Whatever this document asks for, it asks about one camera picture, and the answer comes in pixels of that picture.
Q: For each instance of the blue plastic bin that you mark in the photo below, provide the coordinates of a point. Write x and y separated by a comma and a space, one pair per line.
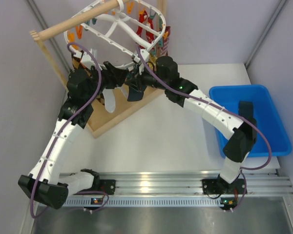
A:
264, 111

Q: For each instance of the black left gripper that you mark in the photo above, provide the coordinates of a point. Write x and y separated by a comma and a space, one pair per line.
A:
114, 76

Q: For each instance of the wooden hanger stand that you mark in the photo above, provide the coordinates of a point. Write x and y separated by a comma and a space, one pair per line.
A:
101, 121

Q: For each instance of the white black striped sock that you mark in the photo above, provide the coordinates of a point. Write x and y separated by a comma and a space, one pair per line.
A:
110, 101

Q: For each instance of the orange clothes peg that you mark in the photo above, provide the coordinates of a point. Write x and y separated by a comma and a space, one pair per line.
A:
79, 31

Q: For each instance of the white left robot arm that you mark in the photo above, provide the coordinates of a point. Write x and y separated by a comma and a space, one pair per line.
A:
63, 141

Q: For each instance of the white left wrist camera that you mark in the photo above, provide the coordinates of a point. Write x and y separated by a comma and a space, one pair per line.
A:
84, 59

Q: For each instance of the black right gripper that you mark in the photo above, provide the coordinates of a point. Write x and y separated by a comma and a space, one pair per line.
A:
137, 86

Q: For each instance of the red christmas sock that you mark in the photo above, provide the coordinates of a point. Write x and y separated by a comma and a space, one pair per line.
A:
146, 20

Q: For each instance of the brown argyle sock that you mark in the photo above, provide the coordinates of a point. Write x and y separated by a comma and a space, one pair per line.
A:
76, 63

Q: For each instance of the white round clip hanger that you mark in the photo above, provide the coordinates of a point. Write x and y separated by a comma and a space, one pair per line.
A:
113, 34

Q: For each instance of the dark navy sock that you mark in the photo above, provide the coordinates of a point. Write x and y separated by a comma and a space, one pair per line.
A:
245, 109
135, 95

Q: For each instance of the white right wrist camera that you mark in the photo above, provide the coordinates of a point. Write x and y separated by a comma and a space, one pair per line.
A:
141, 59

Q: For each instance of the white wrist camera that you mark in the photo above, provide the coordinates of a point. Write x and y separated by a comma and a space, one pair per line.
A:
141, 59
84, 59

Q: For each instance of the aluminium mounting rail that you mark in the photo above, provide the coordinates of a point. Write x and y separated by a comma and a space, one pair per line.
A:
177, 189

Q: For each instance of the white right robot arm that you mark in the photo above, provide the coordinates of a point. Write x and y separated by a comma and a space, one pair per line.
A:
240, 132

